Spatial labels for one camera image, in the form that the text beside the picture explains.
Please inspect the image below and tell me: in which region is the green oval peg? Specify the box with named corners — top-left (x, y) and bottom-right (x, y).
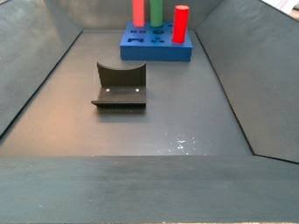
top-left (149, 0), bottom-right (162, 27)

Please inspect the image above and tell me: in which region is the blue shape sorting board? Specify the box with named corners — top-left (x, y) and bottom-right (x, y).
top-left (118, 21), bottom-right (192, 61)

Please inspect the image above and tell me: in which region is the red hexagonal peg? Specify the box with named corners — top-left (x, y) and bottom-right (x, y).
top-left (172, 5), bottom-right (189, 44)

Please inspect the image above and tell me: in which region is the red square peg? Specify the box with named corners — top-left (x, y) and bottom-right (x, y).
top-left (132, 0), bottom-right (145, 27)

